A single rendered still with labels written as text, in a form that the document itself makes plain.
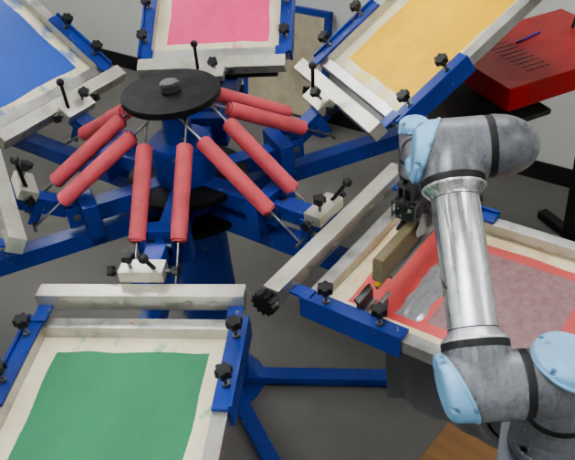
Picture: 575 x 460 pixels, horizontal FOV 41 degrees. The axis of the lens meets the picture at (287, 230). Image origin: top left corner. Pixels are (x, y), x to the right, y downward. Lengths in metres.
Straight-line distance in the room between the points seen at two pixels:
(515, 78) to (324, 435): 1.48
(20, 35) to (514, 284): 2.05
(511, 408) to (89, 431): 1.01
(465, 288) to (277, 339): 2.09
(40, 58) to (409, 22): 1.39
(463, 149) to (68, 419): 1.12
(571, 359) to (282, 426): 1.86
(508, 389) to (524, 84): 1.68
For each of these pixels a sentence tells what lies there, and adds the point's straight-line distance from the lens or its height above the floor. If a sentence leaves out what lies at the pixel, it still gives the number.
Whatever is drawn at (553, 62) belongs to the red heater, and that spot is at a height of 1.10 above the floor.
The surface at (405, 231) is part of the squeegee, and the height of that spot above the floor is 1.14.
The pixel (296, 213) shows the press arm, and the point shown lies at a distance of 2.25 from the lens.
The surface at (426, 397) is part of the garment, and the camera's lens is 2.14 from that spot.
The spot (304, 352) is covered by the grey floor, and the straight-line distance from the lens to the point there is 3.26.
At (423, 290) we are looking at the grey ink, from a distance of 2.09.
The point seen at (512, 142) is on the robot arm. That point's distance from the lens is 1.39.
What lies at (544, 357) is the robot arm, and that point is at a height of 1.43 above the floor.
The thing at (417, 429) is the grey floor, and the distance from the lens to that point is 2.99.
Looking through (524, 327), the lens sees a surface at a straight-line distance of 2.03.
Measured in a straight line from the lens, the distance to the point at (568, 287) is 2.16.
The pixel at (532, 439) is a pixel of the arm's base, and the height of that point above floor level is 1.26.
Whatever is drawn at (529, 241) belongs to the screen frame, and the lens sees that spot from 2.27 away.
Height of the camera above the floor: 2.36
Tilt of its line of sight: 37 degrees down
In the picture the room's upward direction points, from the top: 6 degrees counter-clockwise
